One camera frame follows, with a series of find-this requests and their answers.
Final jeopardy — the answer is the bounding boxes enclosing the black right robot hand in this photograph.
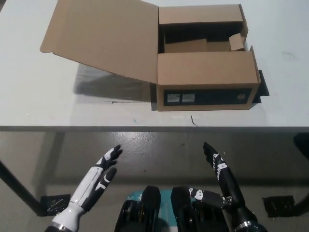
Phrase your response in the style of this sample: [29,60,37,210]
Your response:
[189,142,252,227]

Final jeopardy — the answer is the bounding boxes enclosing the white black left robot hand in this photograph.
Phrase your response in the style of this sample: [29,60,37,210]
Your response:
[51,144,124,229]

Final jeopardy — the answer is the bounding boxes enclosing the brown cardboard storage box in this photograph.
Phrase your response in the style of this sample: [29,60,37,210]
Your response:
[40,0,263,112]

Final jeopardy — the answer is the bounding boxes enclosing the black floor tape patch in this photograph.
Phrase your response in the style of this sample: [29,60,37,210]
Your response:
[262,195,296,218]
[36,193,73,216]

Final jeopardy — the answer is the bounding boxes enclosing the black metal table leg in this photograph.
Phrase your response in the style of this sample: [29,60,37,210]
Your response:
[0,159,41,216]
[295,190,309,214]

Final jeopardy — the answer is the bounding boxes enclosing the black rounded object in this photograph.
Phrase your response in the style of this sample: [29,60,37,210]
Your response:
[293,132,309,156]

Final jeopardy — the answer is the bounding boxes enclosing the clear plastic sleeve with paper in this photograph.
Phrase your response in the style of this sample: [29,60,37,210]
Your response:
[73,64,151,102]

